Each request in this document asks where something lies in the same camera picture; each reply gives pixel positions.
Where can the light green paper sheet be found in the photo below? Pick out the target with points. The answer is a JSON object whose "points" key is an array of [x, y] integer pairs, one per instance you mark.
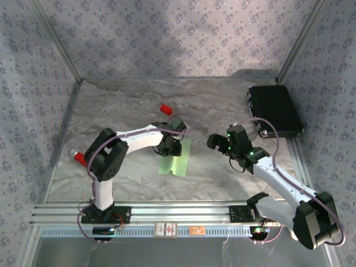
{"points": [[178, 165]]}

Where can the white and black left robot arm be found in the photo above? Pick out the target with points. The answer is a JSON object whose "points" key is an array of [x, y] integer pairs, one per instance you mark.
{"points": [[103, 194]]}

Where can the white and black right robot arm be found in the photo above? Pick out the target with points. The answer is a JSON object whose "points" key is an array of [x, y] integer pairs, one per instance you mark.
{"points": [[278, 180]]}

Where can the grey metal sheet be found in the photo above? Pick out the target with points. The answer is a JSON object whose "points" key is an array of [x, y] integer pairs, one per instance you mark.
{"points": [[167, 253]]}

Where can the small red block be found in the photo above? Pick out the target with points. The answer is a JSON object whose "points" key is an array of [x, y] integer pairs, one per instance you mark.
{"points": [[166, 109]]}

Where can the black case with silver trim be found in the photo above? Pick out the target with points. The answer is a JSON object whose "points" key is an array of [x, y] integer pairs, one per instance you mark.
{"points": [[274, 111]]}

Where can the black right controller board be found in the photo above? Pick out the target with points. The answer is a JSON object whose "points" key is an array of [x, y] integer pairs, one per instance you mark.
{"points": [[259, 231]]}

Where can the black controller board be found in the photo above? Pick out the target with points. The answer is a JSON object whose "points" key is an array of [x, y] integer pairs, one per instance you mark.
{"points": [[259, 231], [103, 231]]}

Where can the white printed label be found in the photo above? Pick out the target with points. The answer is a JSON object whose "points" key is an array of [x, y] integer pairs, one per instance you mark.
{"points": [[166, 229]]}

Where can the orange printed label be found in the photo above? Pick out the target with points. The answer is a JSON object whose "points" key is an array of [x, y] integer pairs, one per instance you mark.
{"points": [[197, 230]]}

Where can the red and silver cylinder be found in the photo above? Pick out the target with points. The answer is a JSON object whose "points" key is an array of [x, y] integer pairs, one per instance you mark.
{"points": [[79, 158]]}

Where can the black left controller board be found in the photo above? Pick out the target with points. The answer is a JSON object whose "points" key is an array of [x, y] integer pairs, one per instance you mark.
{"points": [[103, 231]]}

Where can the aluminium side rail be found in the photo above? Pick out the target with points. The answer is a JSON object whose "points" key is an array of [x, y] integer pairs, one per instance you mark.
{"points": [[299, 161], [64, 139]]}

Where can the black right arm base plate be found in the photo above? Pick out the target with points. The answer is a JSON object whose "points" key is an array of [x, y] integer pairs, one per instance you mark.
{"points": [[239, 214]]}

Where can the long aluminium base rail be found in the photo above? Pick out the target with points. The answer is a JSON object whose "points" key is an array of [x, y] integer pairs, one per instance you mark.
{"points": [[180, 214]]}

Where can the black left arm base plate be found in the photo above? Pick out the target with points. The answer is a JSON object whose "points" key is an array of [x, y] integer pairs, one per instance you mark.
{"points": [[122, 214]]}

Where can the aluminium frame post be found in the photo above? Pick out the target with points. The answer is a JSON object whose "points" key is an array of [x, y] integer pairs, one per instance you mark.
{"points": [[55, 41], [303, 41]]}

